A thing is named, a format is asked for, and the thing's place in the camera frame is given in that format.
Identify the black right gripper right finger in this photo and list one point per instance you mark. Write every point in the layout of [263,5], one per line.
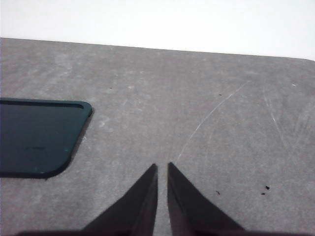
[194,209]

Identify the dark rectangular tray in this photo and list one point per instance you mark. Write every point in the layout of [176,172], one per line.
[37,135]

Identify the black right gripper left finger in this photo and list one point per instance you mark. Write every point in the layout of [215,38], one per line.
[133,209]

